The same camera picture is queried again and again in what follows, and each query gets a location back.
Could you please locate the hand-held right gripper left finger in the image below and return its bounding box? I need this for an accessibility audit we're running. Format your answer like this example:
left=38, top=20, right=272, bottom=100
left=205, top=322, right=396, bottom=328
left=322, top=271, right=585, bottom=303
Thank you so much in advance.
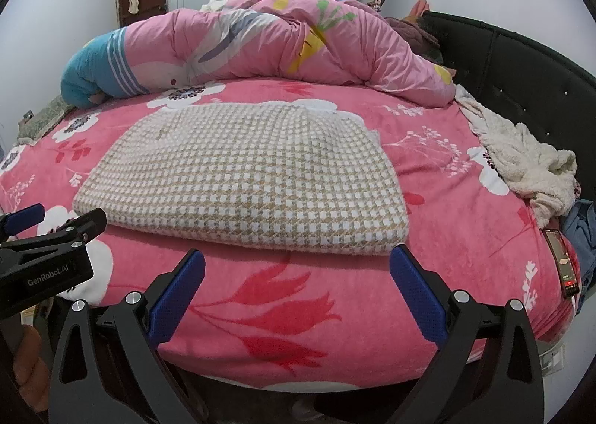
left=49, top=248, right=206, bottom=424

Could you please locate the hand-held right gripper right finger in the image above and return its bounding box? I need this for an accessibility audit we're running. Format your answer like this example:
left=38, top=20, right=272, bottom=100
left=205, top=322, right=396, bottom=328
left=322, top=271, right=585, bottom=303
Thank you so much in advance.
left=390, top=245, right=545, bottom=424

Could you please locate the black smartphone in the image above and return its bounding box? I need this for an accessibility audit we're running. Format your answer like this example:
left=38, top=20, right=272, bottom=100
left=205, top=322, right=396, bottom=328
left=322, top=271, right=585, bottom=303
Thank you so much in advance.
left=544, top=227, right=580, bottom=299

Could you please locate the purple cloth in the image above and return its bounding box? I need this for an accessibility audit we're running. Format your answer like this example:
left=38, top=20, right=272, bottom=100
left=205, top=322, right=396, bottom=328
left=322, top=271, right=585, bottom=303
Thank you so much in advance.
left=382, top=15, right=441, bottom=57

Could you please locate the green patterned mat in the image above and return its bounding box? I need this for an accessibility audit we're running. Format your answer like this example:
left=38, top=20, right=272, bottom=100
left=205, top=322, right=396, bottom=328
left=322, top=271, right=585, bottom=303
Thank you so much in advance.
left=18, top=93, right=75, bottom=146

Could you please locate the pink floral bed sheet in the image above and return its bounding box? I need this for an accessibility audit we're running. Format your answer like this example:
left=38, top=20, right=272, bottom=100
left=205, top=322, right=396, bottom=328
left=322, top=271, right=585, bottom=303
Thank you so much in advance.
left=0, top=77, right=583, bottom=392

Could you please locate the beige checked knit coat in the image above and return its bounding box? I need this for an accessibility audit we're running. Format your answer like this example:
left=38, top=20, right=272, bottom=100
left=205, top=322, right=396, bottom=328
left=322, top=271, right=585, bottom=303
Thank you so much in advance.
left=72, top=103, right=410, bottom=257

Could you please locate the white fleece blanket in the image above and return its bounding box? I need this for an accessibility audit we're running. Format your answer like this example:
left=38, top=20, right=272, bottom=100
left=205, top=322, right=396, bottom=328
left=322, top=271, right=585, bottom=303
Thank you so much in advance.
left=454, top=84, right=579, bottom=229

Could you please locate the person's left hand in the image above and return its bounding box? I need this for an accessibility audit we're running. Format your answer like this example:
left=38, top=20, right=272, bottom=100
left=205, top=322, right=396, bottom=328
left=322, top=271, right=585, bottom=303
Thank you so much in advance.
left=12, top=324, right=51, bottom=399

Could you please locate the blue cloth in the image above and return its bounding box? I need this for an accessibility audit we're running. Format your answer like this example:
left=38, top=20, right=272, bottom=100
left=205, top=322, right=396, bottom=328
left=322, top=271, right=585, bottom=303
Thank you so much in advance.
left=561, top=198, right=596, bottom=308

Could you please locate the pink printed quilt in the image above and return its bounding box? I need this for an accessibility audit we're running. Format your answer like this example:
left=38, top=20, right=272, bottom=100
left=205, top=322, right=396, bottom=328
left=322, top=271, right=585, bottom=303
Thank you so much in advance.
left=60, top=0, right=457, bottom=109

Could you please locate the white power socket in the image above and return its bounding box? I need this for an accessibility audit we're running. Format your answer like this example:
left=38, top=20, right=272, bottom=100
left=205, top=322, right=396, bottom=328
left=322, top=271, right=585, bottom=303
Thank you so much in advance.
left=540, top=344, right=566, bottom=378

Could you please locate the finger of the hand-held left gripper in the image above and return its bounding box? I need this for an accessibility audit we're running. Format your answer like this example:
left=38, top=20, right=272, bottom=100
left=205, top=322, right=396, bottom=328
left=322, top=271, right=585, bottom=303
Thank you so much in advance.
left=0, top=208, right=108, bottom=262
left=0, top=203, right=46, bottom=239

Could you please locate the dark padded headboard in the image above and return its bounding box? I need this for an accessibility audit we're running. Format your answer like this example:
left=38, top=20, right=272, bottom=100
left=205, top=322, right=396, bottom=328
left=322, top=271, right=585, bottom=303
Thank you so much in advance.
left=421, top=10, right=596, bottom=201

